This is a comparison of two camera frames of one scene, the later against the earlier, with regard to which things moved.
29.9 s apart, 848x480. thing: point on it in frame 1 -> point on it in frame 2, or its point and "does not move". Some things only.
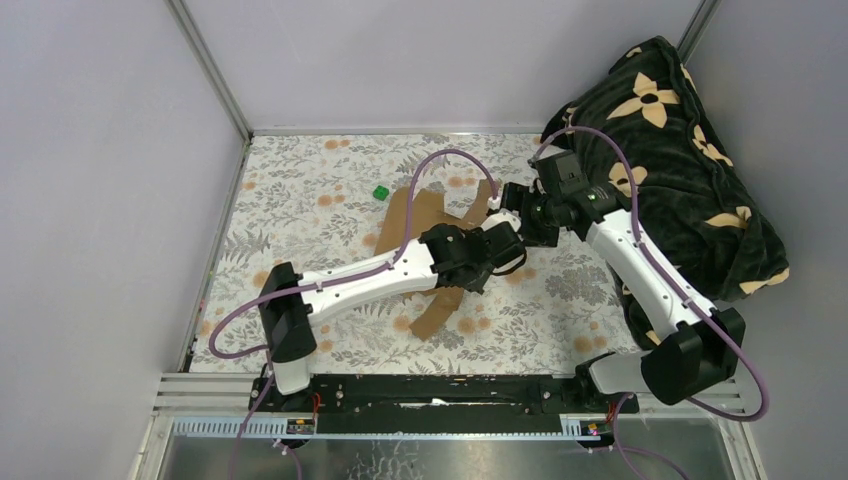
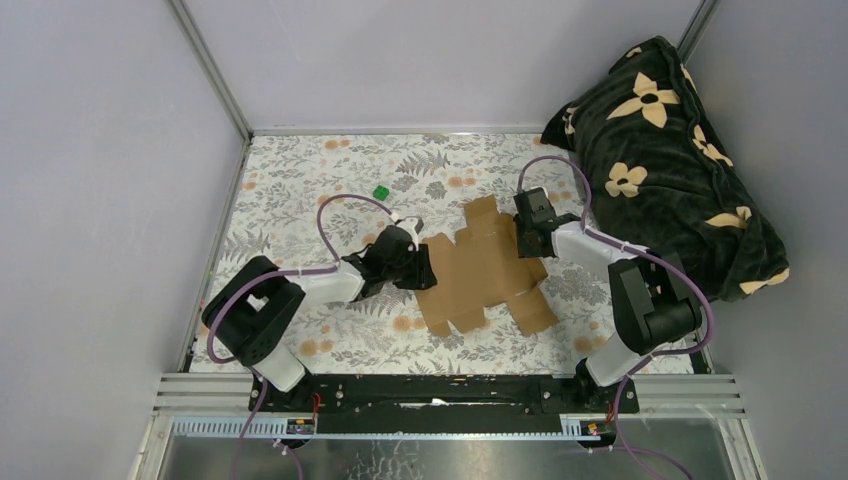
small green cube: (380, 193) does not move
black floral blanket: (688, 187) does not move
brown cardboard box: (435, 307) -> (483, 269)
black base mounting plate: (451, 404) does not move
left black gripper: (476, 283) -> (422, 276)
